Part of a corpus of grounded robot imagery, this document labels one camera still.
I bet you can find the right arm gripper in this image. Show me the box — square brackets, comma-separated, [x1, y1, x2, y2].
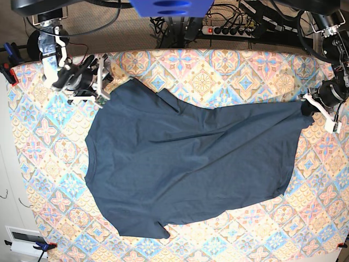
[52, 53, 114, 103]

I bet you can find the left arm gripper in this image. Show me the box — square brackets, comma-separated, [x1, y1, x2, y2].
[301, 80, 348, 122]

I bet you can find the dark blue t-shirt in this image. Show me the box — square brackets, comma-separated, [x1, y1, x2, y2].
[85, 79, 314, 239]

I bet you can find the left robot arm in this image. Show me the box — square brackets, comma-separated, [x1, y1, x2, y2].
[297, 10, 348, 115]

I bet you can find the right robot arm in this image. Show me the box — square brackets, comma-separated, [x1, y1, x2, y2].
[33, 8, 114, 108]

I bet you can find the black round stool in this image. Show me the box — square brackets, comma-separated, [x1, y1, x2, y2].
[27, 31, 40, 61]

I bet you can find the white power strip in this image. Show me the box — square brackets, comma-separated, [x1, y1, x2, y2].
[201, 26, 253, 38]

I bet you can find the orange clamp lower right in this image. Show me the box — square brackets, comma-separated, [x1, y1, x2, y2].
[337, 243, 348, 248]

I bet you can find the blue clamp lower left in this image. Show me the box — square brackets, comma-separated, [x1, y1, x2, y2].
[4, 240, 57, 261]

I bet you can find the white floor vent box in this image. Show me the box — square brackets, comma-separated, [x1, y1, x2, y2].
[5, 225, 45, 258]

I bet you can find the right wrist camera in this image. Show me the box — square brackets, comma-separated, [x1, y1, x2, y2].
[94, 96, 110, 108]

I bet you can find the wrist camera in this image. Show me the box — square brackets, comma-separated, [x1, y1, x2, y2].
[94, 96, 110, 108]
[324, 120, 342, 134]

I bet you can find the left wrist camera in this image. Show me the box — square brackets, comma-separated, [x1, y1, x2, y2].
[324, 120, 342, 134]

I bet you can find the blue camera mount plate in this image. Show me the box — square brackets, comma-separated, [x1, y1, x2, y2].
[130, 0, 214, 17]

